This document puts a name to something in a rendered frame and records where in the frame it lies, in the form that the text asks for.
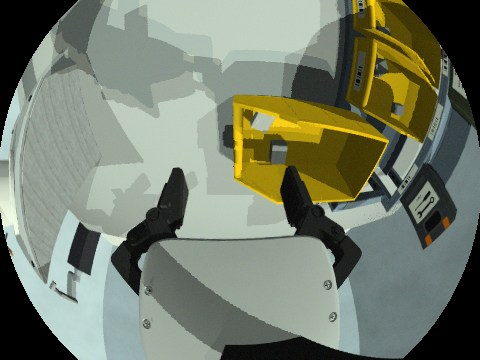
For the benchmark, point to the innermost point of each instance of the dark green case with handle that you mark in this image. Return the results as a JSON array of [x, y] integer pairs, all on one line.
[[458, 98]]

